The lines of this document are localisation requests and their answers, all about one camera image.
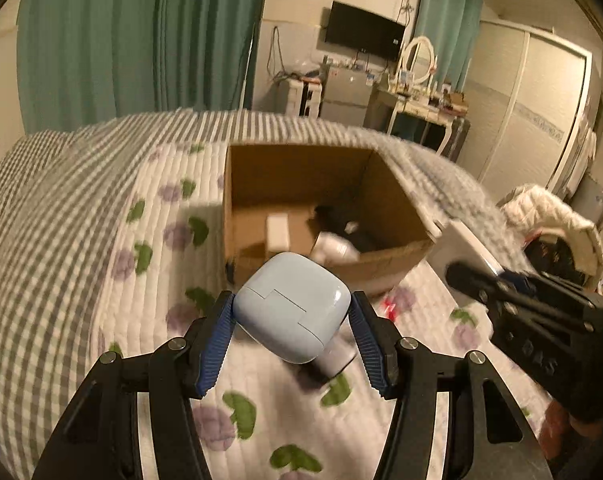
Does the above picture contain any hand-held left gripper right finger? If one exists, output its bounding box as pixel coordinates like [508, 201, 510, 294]
[349, 290, 555, 480]

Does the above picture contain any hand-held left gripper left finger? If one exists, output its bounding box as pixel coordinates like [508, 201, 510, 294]
[31, 290, 239, 480]

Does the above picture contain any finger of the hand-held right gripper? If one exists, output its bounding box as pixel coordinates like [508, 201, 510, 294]
[499, 267, 543, 298]
[445, 261, 513, 307]

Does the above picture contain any light blue plastic case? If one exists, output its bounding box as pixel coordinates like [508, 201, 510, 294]
[232, 252, 351, 365]

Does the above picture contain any brown cardboard box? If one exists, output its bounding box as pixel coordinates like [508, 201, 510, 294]
[222, 144, 443, 297]

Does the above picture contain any dark cloth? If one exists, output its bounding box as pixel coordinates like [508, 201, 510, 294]
[524, 234, 598, 288]

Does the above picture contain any white padded jacket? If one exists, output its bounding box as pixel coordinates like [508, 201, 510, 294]
[500, 184, 603, 282]

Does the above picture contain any white floral quilt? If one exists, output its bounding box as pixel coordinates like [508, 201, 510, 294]
[95, 141, 557, 480]

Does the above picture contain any white bottle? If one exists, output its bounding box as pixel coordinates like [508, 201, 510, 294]
[311, 231, 362, 263]

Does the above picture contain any small white box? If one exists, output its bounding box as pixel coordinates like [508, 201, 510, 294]
[266, 212, 291, 256]

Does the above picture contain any black object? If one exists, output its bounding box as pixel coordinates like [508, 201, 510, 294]
[314, 204, 382, 253]

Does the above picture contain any white sliding wardrobe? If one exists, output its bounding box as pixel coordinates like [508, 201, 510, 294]
[460, 17, 603, 197]

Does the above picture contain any white dressing table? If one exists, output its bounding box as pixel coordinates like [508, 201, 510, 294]
[367, 84, 471, 162]

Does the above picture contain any grey checked blanket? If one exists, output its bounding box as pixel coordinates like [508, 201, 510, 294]
[0, 109, 532, 461]

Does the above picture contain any oval white mirror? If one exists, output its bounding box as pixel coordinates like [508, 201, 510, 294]
[398, 36, 438, 86]

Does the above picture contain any grey refrigerator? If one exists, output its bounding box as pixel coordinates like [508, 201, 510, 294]
[320, 62, 375, 128]

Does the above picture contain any white storage unit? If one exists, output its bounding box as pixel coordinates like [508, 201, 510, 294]
[282, 77, 325, 118]

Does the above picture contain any narrow green curtain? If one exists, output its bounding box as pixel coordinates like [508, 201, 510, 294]
[414, 0, 485, 93]

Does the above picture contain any wide green curtain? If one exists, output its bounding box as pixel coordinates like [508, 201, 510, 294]
[17, 0, 273, 133]

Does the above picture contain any black wall television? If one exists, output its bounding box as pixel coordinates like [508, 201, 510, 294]
[324, 1, 407, 61]

